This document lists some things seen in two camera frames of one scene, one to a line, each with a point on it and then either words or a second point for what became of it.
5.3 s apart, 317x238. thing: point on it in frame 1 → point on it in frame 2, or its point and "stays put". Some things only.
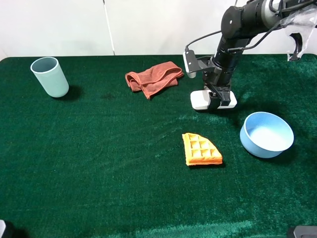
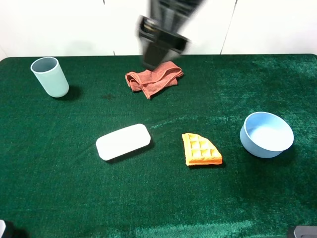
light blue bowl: (266, 135) stays put
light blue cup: (50, 73) stays put
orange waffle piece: (201, 150) stays put
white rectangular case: (200, 100) → (123, 141)
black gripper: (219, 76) → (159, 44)
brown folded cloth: (151, 81) stays put
